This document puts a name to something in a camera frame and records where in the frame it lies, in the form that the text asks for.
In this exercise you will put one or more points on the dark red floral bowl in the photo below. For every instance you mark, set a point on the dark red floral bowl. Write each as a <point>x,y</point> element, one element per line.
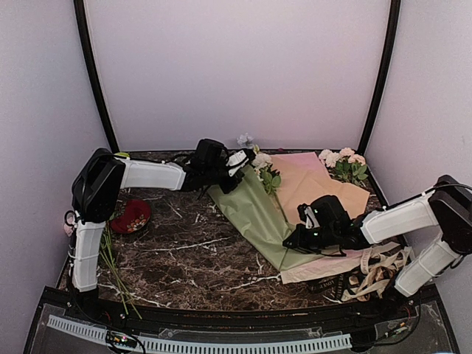
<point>134,215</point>

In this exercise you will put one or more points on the peach green wrapping paper sheet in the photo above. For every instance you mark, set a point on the peach green wrapping paper sheet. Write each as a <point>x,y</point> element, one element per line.
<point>265,224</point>

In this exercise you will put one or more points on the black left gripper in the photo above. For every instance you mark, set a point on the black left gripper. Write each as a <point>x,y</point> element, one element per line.
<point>226,186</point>

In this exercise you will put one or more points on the cream ribbon pile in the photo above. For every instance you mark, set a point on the cream ribbon pile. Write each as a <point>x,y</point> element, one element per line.
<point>377,270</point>

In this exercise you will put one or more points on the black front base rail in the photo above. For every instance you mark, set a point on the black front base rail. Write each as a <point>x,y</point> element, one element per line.
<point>354,316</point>

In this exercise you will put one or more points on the white slotted cable duct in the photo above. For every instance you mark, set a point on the white slotted cable duct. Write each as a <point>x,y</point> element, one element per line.
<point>188,341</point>

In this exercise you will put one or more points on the blue flower stem bunch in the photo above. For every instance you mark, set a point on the blue flower stem bunch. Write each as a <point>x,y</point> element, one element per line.
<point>245,141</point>

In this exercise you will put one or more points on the black vertical frame post right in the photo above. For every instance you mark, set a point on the black vertical frame post right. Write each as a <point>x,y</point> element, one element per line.
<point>383,70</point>

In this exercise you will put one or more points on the black vertical frame post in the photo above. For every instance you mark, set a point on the black vertical frame post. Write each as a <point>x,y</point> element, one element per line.
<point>93,76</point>
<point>383,70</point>

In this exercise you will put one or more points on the pink white rose bunch right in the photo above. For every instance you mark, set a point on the pink white rose bunch right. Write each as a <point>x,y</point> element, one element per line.
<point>345,165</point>

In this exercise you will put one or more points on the black vertical frame post left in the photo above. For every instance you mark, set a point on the black vertical frame post left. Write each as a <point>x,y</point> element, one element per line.
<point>93,76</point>

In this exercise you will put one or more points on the pink wrapping paper sheet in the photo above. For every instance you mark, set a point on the pink wrapping paper sheet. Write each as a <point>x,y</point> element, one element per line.
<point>321,265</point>

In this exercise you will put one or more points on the pink rose stem bunch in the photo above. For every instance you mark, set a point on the pink rose stem bunch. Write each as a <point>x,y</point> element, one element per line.
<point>110,258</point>

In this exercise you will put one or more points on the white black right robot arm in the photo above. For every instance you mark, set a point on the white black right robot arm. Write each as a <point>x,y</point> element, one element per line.
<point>445,208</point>

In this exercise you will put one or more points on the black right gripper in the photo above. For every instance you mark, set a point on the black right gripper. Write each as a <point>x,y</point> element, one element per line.
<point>299,243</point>

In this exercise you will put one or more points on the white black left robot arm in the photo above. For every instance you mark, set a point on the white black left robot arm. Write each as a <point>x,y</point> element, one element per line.
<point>96,188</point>

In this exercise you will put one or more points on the white rose stem bunch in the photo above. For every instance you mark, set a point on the white rose stem bunch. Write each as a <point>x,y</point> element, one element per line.
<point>268,176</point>

